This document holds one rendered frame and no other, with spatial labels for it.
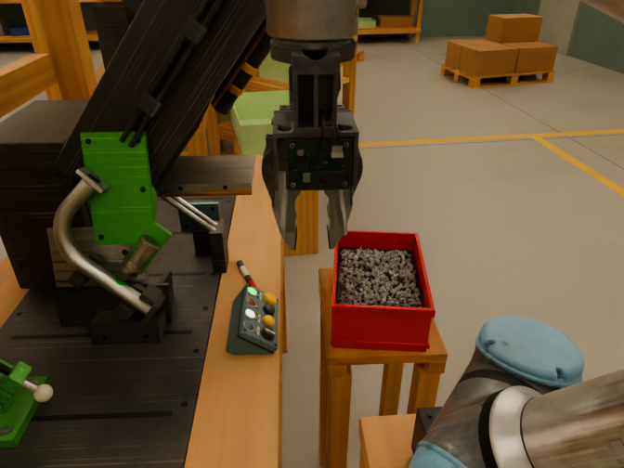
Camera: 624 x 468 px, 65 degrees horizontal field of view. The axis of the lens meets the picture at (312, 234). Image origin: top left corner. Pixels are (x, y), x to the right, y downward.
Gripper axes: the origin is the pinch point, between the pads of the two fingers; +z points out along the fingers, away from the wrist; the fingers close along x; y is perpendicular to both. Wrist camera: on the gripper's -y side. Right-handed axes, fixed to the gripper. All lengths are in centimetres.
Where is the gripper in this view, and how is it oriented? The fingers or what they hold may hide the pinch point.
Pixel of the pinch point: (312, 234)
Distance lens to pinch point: 52.7
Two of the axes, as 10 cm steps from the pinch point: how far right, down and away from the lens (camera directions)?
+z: 0.0, 8.6, 5.1
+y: 0.5, 5.1, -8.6
